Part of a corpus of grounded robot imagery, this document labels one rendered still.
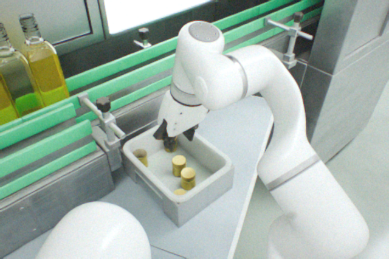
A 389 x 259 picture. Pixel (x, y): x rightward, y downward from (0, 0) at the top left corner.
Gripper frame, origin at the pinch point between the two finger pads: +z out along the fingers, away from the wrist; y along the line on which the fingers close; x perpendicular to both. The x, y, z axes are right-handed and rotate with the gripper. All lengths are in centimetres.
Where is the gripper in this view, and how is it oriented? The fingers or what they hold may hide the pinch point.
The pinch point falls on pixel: (179, 137)
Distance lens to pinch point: 73.8
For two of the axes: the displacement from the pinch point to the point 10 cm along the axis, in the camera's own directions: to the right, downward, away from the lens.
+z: -1.6, 5.9, 7.9
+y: -7.7, 4.3, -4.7
